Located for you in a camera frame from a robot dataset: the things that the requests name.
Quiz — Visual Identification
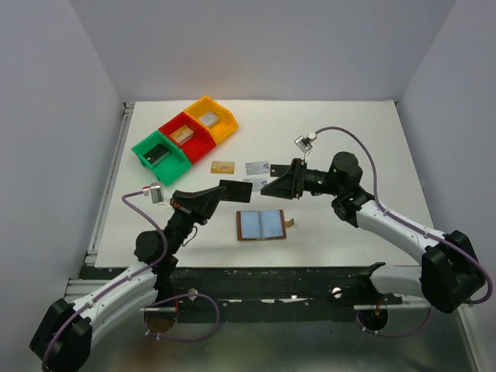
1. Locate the black credit card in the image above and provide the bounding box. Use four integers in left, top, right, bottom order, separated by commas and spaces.
219, 180, 253, 203
270, 164, 291, 177

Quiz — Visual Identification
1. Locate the silver VIP credit card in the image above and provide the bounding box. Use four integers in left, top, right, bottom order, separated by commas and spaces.
245, 160, 270, 176

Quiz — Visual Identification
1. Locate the gold credit card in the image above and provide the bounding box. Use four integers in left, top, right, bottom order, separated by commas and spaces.
211, 161, 236, 174

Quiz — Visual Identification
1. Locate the brown leather card holder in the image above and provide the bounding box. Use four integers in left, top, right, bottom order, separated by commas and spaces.
236, 209, 295, 242

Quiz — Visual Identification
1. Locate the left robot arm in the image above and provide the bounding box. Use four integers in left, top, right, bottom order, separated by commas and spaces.
29, 183, 226, 371

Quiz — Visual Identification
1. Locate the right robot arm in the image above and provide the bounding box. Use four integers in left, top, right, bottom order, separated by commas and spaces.
261, 152, 487, 313

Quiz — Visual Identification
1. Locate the green plastic bin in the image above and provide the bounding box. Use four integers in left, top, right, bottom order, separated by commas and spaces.
132, 130, 192, 186

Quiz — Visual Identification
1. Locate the dark metal block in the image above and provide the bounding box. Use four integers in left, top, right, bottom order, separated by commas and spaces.
143, 143, 171, 167

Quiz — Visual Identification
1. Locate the red plastic bin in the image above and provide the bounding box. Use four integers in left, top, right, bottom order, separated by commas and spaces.
159, 112, 216, 164

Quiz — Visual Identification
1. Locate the gold metal block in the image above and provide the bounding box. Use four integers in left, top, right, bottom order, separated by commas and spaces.
170, 127, 195, 146

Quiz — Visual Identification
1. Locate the silver metal block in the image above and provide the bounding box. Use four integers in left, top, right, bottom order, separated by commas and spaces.
198, 112, 220, 128

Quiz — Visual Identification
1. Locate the yellow plastic bin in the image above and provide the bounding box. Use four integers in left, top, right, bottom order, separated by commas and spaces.
184, 96, 239, 144

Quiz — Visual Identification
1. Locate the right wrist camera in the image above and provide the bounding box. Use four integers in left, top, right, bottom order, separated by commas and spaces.
294, 132, 317, 163

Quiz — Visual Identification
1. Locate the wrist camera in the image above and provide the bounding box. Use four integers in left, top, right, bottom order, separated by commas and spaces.
294, 132, 317, 163
142, 181, 166, 205

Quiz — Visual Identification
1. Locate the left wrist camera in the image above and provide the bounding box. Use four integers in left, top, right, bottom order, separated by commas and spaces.
142, 181, 166, 205

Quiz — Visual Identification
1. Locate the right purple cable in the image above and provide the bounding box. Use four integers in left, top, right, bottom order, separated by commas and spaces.
309, 126, 494, 338

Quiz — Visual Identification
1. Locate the purple cable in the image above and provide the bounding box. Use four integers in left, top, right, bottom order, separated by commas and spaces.
309, 126, 494, 338
41, 188, 222, 372

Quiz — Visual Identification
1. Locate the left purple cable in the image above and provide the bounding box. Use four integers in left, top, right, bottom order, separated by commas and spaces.
41, 188, 222, 372

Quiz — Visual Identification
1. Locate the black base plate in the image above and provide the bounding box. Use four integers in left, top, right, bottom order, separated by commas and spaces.
104, 263, 402, 323

